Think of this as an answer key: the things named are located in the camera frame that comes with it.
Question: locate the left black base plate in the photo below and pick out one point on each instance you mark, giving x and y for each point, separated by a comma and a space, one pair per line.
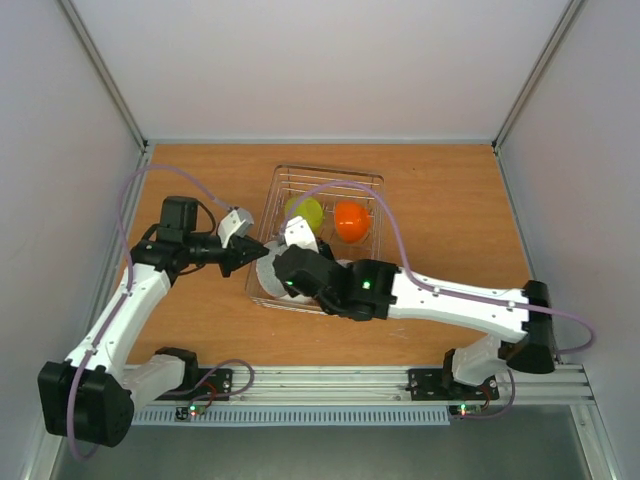
220, 382

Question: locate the left aluminium frame post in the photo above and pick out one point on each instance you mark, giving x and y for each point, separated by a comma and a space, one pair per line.
89, 46

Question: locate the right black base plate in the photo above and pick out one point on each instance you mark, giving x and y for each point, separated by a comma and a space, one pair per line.
432, 384

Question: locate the metal wire dish rack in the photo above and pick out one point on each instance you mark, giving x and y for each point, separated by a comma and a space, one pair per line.
290, 180

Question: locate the left small circuit board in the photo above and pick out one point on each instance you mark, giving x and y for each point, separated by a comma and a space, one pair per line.
189, 413

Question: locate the lime green bowl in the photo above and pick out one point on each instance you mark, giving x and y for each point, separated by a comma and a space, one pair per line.
309, 209

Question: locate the orange bowl white inside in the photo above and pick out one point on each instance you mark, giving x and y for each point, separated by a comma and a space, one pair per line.
351, 221

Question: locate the aluminium frame post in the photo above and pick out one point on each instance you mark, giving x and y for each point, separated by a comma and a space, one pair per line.
556, 38
89, 46

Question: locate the grey slotted cable duct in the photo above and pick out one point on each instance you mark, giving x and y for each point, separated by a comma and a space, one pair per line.
299, 416

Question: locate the aluminium front rail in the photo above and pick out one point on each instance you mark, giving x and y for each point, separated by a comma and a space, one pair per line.
393, 385

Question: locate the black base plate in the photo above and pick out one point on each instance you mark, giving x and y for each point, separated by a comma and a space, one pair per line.
432, 384
220, 382

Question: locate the right aluminium frame post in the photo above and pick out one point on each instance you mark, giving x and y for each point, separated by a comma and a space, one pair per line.
556, 38

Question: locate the white ceramic bowl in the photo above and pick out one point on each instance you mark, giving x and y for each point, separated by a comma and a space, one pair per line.
291, 296

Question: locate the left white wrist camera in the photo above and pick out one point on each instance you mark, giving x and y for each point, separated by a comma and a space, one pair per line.
237, 222

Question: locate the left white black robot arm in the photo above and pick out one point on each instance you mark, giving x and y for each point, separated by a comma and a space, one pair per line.
90, 396

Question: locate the small circuit board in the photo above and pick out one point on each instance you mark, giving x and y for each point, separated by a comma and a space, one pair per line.
463, 410
189, 413

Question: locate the grey patterned bowl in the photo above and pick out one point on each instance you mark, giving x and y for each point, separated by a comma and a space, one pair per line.
266, 273

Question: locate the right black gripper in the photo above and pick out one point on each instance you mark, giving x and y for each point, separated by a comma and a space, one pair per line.
326, 250

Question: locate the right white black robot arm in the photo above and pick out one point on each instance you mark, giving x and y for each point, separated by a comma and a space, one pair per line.
516, 323

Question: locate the right small circuit board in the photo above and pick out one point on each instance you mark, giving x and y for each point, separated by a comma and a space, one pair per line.
463, 410

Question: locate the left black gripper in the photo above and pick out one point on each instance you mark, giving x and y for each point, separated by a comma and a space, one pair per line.
238, 248

